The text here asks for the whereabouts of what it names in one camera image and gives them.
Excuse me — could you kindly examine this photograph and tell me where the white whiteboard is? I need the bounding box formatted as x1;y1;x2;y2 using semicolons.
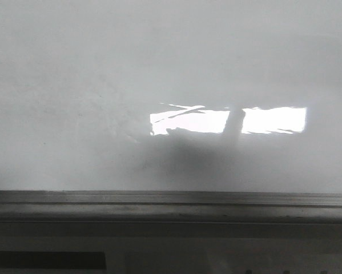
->
0;1;342;194

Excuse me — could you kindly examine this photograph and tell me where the grey metal marker tray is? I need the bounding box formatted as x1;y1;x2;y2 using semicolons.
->
0;191;342;224

